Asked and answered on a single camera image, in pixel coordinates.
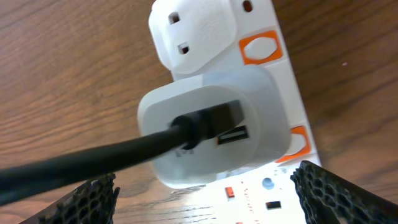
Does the black USB charging cable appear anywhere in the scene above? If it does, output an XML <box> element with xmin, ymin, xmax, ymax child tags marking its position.
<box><xmin>0</xmin><ymin>99</ymin><xmax>245</xmax><ymax>207</ymax></box>

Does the white USB charger adapter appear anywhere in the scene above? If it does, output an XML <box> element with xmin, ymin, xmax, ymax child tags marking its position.
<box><xmin>137</xmin><ymin>65</ymin><xmax>290</xmax><ymax>189</ymax></box>

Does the white power strip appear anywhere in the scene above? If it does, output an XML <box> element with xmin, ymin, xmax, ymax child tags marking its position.
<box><xmin>137</xmin><ymin>0</ymin><xmax>319</xmax><ymax>223</ymax></box>

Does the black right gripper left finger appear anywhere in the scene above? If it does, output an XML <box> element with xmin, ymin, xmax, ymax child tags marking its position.
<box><xmin>21</xmin><ymin>173</ymin><xmax>120</xmax><ymax>224</ymax></box>

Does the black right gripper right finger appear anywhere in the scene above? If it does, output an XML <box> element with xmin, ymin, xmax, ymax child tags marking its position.
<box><xmin>290</xmin><ymin>161</ymin><xmax>397</xmax><ymax>224</ymax></box>

